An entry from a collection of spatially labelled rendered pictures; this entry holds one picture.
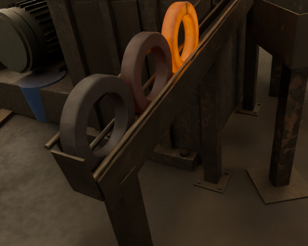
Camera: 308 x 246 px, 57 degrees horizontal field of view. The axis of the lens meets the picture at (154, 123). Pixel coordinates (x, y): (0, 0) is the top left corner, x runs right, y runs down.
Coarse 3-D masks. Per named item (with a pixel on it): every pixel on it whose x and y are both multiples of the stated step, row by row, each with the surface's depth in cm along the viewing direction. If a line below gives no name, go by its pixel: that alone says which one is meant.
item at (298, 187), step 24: (264, 0) 82; (288, 0) 90; (264, 24) 84; (288, 24) 71; (264, 48) 87; (288, 48) 73; (288, 72) 90; (288, 96) 93; (288, 120) 98; (288, 144) 104; (264, 168) 125; (288, 168) 111; (264, 192) 114; (288, 192) 113
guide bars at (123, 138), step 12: (228, 12) 97; (216, 24) 89; (180, 72) 71; (168, 84) 67; (156, 96) 64; (132, 132) 57; (120, 144) 54; (108, 156) 52; (96, 168) 50; (96, 180) 51
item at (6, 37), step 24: (24, 0) 174; (0, 24) 162; (24, 24) 162; (48, 24) 174; (0, 48) 175; (24, 48) 163; (48, 48) 178; (0, 72) 204; (24, 72) 180; (0, 96) 198; (48, 96) 170; (48, 120) 184
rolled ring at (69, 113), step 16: (96, 80) 48; (112, 80) 52; (80, 96) 46; (96, 96) 48; (112, 96) 56; (128, 96) 57; (64, 112) 46; (80, 112) 46; (128, 112) 58; (64, 128) 46; (80, 128) 46; (128, 128) 59; (64, 144) 47; (80, 144) 47; (112, 144) 57; (96, 160) 51
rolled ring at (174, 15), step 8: (168, 8) 70; (176, 8) 69; (184, 8) 71; (192, 8) 76; (168, 16) 69; (176, 16) 68; (184, 16) 76; (192, 16) 77; (168, 24) 68; (176, 24) 69; (184, 24) 80; (192, 24) 79; (168, 32) 68; (176, 32) 70; (192, 32) 81; (168, 40) 69; (176, 40) 70; (192, 40) 81; (176, 48) 71; (184, 48) 82; (192, 48) 81; (176, 56) 72; (184, 56) 81; (176, 64) 73
